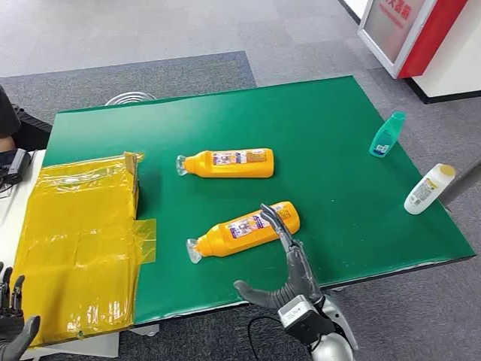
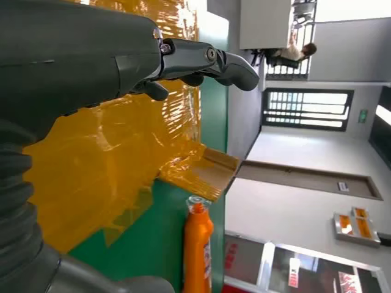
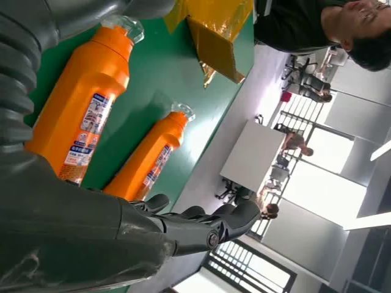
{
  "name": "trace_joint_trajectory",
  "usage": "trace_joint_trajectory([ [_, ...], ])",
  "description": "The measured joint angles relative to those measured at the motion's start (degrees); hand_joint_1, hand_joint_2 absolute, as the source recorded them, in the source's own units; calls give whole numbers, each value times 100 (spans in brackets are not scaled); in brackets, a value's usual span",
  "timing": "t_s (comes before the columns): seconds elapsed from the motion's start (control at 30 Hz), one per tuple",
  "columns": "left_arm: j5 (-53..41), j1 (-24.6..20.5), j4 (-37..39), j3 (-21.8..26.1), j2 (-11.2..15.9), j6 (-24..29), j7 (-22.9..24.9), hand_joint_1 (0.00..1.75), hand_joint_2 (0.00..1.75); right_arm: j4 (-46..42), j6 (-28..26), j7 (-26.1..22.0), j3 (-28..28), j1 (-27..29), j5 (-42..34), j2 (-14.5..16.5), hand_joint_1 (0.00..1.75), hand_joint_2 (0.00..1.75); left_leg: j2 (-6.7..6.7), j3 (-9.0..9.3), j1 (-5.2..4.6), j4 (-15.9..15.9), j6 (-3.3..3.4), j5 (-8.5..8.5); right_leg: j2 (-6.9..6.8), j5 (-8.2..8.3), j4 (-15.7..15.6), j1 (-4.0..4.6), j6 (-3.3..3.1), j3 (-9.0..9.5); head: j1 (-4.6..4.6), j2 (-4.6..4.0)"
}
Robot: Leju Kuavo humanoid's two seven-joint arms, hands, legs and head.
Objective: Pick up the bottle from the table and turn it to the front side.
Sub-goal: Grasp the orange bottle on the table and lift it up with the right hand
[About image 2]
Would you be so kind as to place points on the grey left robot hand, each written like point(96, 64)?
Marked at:
point(61, 60)

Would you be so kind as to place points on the orange detergent bottle clear cap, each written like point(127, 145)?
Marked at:
point(197, 246)

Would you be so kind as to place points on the yellow plastic sheet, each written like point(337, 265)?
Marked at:
point(91, 161)

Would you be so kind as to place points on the green table mat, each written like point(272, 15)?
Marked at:
point(152, 242)

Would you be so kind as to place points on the brown cardboard box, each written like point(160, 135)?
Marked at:
point(213, 172)

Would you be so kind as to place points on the person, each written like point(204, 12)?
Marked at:
point(290, 52)

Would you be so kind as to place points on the black metal railing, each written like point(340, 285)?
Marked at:
point(300, 24)

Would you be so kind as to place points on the black barred window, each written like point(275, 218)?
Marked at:
point(305, 109)

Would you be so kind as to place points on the brown door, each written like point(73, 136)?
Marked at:
point(305, 180)

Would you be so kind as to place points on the red white fire extinguisher cabinet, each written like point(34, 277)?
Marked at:
point(305, 271)

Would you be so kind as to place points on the green exit sign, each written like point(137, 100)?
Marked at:
point(362, 116)

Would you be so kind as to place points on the silver panel with orange signs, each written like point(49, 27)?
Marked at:
point(355, 228)

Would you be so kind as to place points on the dark glass panel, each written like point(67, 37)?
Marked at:
point(380, 137)

